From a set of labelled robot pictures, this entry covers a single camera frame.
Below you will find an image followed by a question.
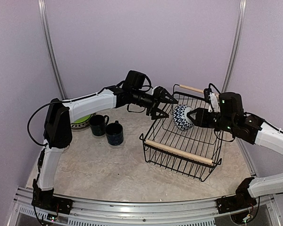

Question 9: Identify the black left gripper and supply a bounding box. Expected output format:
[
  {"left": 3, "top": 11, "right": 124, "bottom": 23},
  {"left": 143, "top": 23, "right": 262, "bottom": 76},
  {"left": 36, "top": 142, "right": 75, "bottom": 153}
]
[{"left": 133, "top": 89, "right": 179, "bottom": 120}]

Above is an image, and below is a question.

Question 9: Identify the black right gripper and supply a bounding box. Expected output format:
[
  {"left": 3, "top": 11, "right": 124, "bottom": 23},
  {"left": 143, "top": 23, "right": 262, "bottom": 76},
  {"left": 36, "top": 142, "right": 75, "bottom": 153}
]
[{"left": 188, "top": 107, "right": 236, "bottom": 133}]

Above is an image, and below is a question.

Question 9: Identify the blue white patterned bowl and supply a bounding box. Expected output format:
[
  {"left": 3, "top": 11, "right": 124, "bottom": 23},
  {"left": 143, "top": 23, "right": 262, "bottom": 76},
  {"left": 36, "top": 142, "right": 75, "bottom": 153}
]
[{"left": 173, "top": 105, "right": 194, "bottom": 131}]

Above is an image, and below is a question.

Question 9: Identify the dark blue mug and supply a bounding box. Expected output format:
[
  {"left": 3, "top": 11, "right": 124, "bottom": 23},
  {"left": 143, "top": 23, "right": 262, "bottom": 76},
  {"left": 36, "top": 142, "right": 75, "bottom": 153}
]
[{"left": 106, "top": 121, "right": 124, "bottom": 146}]

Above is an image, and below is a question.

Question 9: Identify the dark green mug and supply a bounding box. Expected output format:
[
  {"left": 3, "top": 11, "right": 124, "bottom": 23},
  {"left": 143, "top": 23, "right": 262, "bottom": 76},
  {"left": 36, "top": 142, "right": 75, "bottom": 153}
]
[{"left": 89, "top": 115, "right": 109, "bottom": 137}]

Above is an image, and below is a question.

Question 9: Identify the green leaf shaped plate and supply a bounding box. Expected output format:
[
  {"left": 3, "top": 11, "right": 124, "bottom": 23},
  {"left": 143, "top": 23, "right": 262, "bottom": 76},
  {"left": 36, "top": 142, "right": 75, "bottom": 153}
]
[{"left": 73, "top": 114, "right": 92, "bottom": 124}]

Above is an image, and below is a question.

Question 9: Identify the yellow woven pattern plate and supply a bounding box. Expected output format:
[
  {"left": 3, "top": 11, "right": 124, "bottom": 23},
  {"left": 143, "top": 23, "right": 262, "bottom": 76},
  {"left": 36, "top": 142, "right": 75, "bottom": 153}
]
[{"left": 71, "top": 113, "right": 96, "bottom": 126}]

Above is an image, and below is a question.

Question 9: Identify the black white striped plate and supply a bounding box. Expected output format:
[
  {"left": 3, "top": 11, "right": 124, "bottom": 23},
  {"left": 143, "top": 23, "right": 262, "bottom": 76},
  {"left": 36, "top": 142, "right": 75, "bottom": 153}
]
[{"left": 71, "top": 125, "right": 89, "bottom": 130}]

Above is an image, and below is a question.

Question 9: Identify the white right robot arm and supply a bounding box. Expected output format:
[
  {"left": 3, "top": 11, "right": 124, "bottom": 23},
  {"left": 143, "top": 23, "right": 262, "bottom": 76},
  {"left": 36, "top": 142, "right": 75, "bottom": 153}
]
[{"left": 185, "top": 92, "right": 283, "bottom": 209}]

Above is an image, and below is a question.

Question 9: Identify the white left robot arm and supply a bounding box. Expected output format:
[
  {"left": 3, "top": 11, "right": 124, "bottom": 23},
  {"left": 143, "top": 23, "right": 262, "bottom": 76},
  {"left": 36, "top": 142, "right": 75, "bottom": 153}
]
[{"left": 33, "top": 84, "right": 177, "bottom": 210}]

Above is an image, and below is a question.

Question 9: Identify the wooden rack handle far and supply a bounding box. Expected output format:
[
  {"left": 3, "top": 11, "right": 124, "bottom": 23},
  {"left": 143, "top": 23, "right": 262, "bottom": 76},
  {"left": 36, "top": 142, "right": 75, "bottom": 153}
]
[{"left": 179, "top": 84, "right": 204, "bottom": 94}]

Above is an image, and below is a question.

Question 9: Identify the wooden rack handle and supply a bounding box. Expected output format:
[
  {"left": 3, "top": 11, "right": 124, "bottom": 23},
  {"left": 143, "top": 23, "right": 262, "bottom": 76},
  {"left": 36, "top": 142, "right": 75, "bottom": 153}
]
[
  {"left": 145, "top": 139, "right": 213, "bottom": 165},
  {"left": 179, "top": 84, "right": 204, "bottom": 94}
]

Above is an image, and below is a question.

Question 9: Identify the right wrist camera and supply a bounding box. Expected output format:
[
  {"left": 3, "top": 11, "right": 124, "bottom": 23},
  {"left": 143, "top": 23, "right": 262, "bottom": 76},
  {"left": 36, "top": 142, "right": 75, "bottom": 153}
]
[{"left": 203, "top": 83, "right": 221, "bottom": 113}]

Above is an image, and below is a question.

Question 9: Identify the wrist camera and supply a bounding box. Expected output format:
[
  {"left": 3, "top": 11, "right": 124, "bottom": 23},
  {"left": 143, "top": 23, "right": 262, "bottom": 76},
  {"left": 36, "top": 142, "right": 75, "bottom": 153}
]
[
  {"left": 203, "top": 83, "right": 221, "bottom": 113},
  {"left": 122, "top": 70, "right": 152, "bottom": 90}
]

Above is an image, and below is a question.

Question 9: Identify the black wire dish rack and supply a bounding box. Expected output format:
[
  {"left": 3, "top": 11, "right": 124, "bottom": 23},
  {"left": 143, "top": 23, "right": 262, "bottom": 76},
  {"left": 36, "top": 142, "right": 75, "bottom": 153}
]
[{"left": 140, "top": 83, "right": 225, "bottom": 182}]

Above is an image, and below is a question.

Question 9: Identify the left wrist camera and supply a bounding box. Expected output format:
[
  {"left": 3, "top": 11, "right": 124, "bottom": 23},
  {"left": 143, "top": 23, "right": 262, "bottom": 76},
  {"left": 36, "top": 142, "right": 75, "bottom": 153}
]
[{"left": 122, "top": 70, "right": 152, "bottom": 90}]

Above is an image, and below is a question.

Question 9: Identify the wooden rack handle near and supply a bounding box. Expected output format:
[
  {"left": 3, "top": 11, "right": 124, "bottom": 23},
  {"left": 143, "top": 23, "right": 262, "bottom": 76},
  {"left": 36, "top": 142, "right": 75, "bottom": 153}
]
[{"left": 145, "top": 139, "right": 213, "bottom": 165}]

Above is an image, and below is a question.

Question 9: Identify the right aluminium corner post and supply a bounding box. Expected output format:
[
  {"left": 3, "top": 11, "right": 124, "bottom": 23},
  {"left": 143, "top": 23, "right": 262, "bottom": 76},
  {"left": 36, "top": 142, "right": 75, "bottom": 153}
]
[{"left": 222, "top": 0, "right": 247, "bottom": 92}]

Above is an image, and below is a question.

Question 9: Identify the aluminium corner post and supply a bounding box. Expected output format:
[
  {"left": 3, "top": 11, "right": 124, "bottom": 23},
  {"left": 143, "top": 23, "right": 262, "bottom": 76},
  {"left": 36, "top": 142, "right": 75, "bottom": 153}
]
[
  {"left": 38, "top": 0, "right": 67, "bottom": 99},
  {"left": 222, "top": 0, "right": 247, "bottom": 92}
]

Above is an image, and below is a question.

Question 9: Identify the aluminium front rail frame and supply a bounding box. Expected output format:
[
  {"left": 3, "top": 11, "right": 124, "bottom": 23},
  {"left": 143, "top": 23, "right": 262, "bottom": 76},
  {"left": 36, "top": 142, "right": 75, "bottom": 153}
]
[{"left": 4, "top": 186, "right": 283, "bottom": 226}]

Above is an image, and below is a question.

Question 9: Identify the left aluminium corner post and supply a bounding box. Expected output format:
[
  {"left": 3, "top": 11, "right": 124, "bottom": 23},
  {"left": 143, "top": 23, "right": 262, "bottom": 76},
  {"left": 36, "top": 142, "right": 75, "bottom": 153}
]
[{"left": 38, "top": 0, "right": 67, "bottom": 99}]

